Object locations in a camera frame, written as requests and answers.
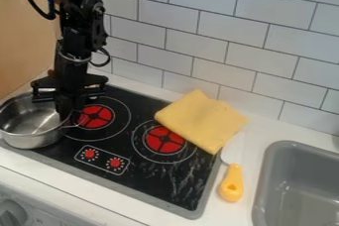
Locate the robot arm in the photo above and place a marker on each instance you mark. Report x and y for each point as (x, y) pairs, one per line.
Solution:
(81, 2)

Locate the toy stove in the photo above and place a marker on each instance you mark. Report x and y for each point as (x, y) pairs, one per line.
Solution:
(132, 167)

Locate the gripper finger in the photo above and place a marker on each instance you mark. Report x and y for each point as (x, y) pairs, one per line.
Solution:
(62, 108)
(77, 107)

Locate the toy sink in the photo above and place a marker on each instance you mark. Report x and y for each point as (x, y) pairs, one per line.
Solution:
(300, 187)

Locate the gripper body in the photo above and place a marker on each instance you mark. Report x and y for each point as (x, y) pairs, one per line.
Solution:
(70, 71)

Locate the brown board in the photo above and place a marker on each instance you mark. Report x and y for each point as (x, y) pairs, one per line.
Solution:
(22, 38)

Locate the silver pot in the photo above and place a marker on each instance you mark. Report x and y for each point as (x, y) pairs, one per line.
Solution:
(26, 127)

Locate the yellow cloth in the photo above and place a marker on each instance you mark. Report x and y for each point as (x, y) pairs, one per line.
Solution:
(201, 121)

